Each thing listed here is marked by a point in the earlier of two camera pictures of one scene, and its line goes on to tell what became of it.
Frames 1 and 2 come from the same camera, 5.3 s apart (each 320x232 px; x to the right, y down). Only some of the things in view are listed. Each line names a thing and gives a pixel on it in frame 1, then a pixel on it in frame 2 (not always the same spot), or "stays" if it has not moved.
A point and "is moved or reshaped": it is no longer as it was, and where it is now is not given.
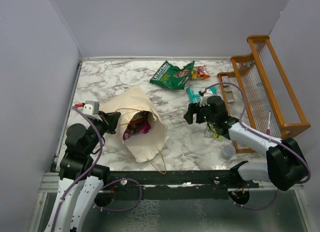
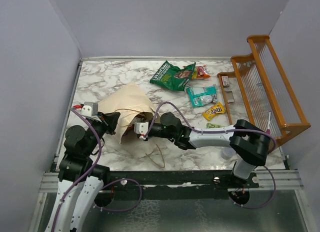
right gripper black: x=193 y=108 to x=148 y=134
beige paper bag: x=145 y=145 is moved or reshaped
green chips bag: x=171 y=76 stays
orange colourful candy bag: x=199 y=72 stays
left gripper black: x=112 y=118 stays
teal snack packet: x=194 y=96 stays
